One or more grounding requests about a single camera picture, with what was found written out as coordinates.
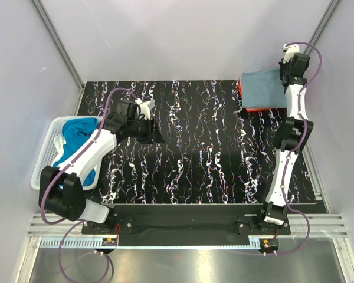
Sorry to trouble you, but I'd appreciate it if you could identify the grey-blue t shirt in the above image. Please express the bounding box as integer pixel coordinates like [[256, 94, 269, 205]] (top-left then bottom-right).
[[240, 67, 287, 110]]

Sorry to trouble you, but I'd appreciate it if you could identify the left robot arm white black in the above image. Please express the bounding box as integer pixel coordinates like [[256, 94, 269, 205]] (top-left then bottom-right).
[[39, 99, 165, 229]]

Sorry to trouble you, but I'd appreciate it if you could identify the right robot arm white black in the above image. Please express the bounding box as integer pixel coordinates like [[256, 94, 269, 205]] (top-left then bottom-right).
[[257, 52, 313, 234]]

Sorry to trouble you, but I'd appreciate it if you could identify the bright blue t shirt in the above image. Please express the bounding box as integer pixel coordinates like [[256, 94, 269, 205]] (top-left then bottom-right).
[[51, 117, 100, 187]]

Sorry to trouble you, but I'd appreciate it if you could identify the orange folded t shirt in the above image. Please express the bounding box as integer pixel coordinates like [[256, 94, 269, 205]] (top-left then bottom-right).
[[238, 78, 272, 113]]

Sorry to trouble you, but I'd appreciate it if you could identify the white cloth in basket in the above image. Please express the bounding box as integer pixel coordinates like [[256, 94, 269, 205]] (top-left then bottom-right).
[[53, 134, 66, 163]]

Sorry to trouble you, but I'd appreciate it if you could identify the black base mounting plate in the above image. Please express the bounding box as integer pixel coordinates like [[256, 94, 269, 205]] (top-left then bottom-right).
[[81, 203, 293, 247]]

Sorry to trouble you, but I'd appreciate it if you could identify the white plastic laundry basket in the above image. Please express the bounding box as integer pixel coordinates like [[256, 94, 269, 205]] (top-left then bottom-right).
[[30, 116, 93, 190]]

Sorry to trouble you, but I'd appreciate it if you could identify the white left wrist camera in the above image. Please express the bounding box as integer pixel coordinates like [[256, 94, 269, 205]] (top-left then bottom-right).
[[135, 98, 155, 120]]

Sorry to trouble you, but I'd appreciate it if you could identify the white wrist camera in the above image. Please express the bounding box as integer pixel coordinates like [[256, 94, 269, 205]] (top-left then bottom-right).
[[135, 98, 155, 120], [283, 44, 300, 64]]

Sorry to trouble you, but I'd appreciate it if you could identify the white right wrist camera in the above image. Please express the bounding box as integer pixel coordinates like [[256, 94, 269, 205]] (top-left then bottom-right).
[[283, 44, 300, 64]]

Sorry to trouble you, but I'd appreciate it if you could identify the right aluminium frame post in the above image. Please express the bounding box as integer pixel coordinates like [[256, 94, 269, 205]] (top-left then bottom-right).
[[288, 0, 343, 89]]

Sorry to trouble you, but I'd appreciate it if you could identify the aluminium frame post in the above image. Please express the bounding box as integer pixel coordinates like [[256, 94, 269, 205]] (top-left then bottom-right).
[[30, 0, 85, 91], [288, 0, 343, 89]]

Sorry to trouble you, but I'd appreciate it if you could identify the white slotted cable duct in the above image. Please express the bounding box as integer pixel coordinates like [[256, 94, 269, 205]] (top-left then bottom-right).
[[40, 236, 260, 250]]

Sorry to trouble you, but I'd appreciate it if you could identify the left aluminium frame post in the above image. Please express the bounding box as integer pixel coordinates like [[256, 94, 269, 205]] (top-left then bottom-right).
[[30, 0, 85, 91]]

